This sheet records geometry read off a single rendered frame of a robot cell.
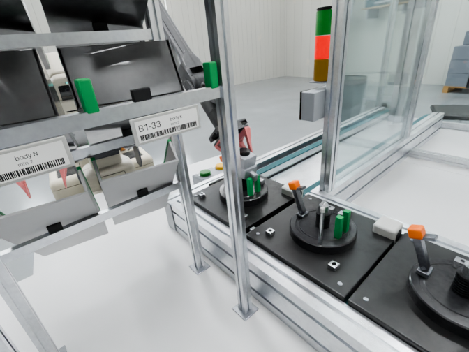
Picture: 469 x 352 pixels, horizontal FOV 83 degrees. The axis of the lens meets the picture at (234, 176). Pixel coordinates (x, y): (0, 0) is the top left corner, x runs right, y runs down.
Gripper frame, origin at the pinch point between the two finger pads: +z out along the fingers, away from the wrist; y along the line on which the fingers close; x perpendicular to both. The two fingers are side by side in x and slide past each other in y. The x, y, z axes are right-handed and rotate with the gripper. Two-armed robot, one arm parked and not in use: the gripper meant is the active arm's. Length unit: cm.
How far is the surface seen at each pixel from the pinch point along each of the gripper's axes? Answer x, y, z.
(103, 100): -26.2, -34.4, -5.5
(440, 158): -5, 82, 32
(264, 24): 474, 781, -568
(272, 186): 6.7, 8.6, 10.1
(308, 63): 472, 864, -370
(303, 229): -9.3, -3.7, 22.6
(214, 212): 8.2, -11.5, 8.8
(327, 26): -28.4, 16.8, -12.8
